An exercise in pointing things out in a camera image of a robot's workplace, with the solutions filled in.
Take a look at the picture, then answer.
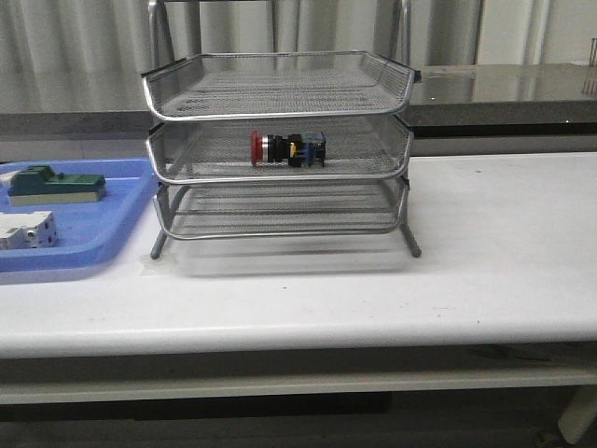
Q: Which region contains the red emergency stop push button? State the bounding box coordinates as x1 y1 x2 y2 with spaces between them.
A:
250 131 326 167

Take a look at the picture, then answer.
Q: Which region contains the mesh rack tray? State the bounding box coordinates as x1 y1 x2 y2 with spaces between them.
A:
154 179 408 240
142 50 417 121
146 115 414 185

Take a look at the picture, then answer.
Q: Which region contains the blue plastic tray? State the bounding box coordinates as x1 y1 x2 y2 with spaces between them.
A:
1 158 158 285

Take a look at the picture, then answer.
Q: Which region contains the white circuit breaker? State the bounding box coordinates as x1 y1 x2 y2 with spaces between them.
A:
1 211 59 250

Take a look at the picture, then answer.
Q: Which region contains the grey stone counter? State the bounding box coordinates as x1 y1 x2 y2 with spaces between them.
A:
1 63 596 161

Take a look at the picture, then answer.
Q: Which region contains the green and beige electrical module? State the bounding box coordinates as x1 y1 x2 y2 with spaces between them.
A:
1 164 106 205

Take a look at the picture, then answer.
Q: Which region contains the pale pleated curtain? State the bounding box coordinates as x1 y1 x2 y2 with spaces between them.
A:
1 1 596 114

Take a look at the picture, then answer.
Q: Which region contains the white table leg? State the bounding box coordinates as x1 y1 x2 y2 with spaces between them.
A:
558 385 597 444

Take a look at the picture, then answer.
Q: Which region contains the grey metal rack frame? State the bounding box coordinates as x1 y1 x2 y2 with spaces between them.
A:
147 0 422 258

